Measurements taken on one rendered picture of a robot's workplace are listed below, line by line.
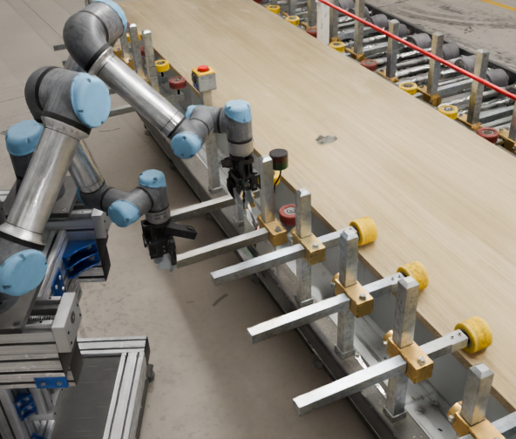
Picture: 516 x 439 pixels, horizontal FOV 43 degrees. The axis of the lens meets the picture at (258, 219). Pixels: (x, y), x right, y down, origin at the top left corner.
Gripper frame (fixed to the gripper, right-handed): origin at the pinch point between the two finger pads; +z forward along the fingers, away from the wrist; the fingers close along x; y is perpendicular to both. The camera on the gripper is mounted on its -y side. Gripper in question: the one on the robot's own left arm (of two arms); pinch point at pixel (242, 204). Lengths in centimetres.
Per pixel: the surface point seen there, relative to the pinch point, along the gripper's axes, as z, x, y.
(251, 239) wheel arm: 13.9, 1.8, 1.0
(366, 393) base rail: 29, 8, 61
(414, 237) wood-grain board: 9, 44, 30
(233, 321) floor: 99, 11, -51
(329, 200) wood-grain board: 9.0, 31.9, -0.2
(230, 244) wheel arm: 13.0, -5.5, 1.0
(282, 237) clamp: 14.1, 11.6, 4.4
